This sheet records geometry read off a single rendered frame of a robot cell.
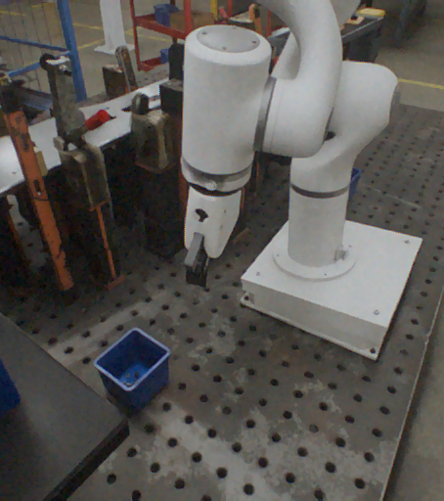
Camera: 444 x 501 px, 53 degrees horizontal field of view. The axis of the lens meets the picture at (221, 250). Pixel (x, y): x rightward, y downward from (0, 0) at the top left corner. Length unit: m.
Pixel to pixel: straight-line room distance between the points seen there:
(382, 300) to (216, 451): 0.43
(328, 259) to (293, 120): 0.57
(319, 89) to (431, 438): 1.47
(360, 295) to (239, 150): 0.55
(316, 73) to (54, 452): 0.44
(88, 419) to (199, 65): 0.36
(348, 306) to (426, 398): 0.98
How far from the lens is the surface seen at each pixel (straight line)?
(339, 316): 0.92
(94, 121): 0.82
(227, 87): 0.44
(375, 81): 0.80
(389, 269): 1.03
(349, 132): 0.81
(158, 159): 1.00
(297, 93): 0.46
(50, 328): 1.05
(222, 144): 0.47
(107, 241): 1.02
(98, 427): 0.49
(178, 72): 1.05
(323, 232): 0.94
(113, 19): 5.50
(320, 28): 0.47
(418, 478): 1.69
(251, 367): 0.92
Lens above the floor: 1.45
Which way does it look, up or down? 40 degrees down
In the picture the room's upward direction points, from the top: straight up
